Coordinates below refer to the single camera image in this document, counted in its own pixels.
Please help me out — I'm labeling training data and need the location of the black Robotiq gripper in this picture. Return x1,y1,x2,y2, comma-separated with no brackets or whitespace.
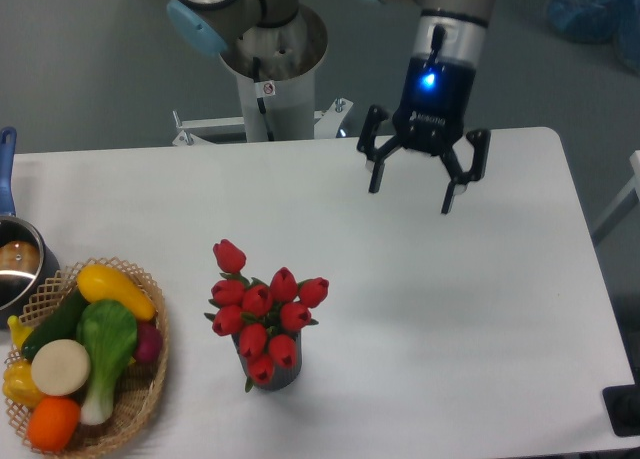
356,56,491,215

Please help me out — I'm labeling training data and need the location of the red tulip bouquet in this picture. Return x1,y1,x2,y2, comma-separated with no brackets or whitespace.
203,238,331,393

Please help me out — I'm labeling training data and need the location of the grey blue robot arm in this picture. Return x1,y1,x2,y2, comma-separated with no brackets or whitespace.
166,0,495,212

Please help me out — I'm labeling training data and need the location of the dark grey ribbed vase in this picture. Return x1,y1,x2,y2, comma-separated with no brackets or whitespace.
232,333,302,392

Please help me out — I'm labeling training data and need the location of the blue plastic bag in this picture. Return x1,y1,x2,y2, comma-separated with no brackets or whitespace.
544,0,639,74

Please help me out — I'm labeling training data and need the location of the black device at table edge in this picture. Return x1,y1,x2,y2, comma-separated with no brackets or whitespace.
602,385,639,437

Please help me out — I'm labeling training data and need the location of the yellow squash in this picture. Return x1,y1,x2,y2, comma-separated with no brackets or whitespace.
76,264,156,322

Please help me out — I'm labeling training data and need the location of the green bok choy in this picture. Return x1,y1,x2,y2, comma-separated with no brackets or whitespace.
76,299,137,426

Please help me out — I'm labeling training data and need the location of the woven wicker basket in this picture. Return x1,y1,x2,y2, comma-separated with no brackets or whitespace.
1,257,169,458

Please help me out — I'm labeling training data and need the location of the dark green cucumber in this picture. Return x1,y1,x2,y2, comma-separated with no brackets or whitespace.
21,289,89,361

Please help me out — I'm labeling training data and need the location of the cream round bun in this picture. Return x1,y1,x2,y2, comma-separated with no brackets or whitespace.
31,339,91,396

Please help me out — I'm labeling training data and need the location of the orange fruit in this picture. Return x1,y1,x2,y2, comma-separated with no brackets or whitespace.
26,396,80,452

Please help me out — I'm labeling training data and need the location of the yellow bell pepper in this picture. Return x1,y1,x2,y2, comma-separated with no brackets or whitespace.
2,359,45,409

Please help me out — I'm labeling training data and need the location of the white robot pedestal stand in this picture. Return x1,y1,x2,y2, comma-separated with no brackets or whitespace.
167,0,358,143

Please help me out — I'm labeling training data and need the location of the white frame at right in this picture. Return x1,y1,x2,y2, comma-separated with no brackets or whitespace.
591,150,639,247

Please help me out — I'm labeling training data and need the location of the blue handled saucepan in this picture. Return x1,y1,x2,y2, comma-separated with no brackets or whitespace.
1,127,59,330

